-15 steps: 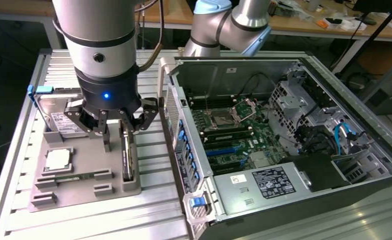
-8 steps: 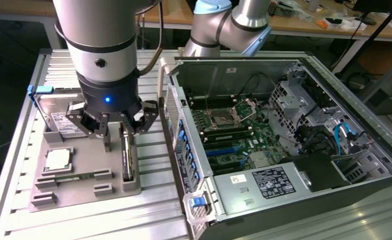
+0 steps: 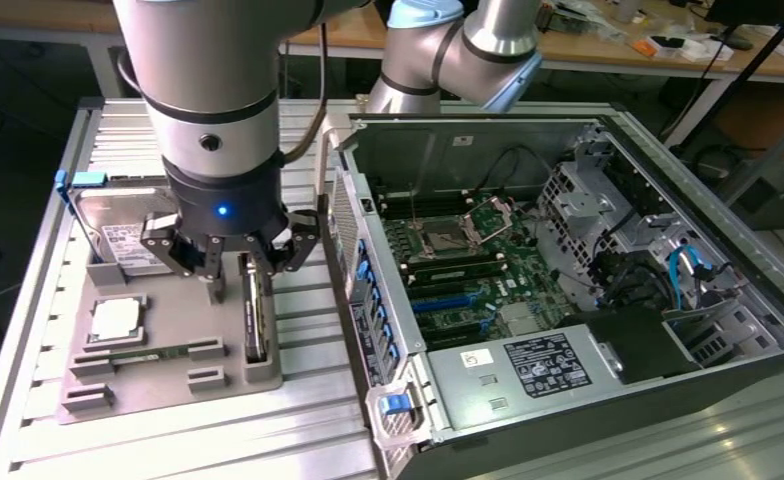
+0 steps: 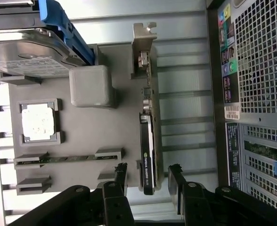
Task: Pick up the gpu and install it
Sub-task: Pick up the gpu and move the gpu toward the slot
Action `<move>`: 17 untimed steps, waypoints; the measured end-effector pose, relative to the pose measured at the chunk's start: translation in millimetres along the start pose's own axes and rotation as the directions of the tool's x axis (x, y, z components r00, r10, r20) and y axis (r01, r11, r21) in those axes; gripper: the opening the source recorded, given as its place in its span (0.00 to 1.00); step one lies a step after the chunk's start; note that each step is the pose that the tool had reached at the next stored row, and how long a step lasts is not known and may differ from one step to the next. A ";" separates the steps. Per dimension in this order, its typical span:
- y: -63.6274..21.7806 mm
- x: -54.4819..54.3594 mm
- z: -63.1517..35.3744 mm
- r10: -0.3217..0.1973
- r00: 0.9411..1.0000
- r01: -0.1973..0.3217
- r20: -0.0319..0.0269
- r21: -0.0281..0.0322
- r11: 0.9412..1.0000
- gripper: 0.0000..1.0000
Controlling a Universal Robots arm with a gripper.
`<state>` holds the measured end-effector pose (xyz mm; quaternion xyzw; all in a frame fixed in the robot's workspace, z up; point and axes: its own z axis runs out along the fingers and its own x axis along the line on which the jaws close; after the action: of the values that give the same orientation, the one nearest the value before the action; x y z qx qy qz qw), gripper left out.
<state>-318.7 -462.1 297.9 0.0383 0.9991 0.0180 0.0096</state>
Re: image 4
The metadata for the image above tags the green RAM stick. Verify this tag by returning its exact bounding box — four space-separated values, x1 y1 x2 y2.
15 154 121 166

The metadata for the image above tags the grey plastic parts rack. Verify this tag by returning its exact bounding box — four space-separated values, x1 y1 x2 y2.
0 43 164 196

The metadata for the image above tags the hard disk blue carrier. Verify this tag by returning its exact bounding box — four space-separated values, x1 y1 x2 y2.
0 0 95 78

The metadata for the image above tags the open black PC case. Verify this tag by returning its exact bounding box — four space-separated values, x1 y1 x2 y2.
205 0 277 210

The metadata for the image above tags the silver CPU chip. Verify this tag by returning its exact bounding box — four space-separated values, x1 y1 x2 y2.
21 104 57 142

